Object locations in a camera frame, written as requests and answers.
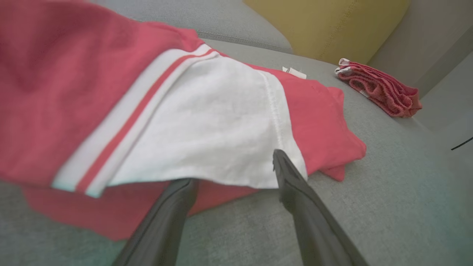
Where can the red and white shirt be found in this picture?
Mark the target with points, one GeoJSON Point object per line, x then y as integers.
{"type": "Point", "coordinates": [207, 122]}

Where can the red shorts with white hem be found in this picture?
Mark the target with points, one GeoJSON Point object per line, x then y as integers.
{"type": "Point", "coordinates": [384, 92]}

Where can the large yellow sofa back cushion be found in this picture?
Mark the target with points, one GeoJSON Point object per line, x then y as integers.
{"type": "Point", "coordinates": [325, 26]}

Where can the grey and yellow sofa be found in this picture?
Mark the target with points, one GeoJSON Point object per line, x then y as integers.
{"type": "Point", "coordinates": [388, 203]}

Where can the beige low partition panel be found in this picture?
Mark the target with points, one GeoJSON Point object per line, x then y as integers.
{"type": "Point", "coordinates": [425, 44]}

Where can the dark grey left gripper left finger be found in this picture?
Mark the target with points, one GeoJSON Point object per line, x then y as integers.
{"type": "Point", "coordinates": [162, 225]}

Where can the large grey sofa seat cushion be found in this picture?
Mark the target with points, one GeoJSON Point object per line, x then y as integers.
{"type": "Point", "coordinates": [221, 22]}

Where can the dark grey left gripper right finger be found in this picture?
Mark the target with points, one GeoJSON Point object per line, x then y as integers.
{"type": "Point", "coordinates": [314, 229]}

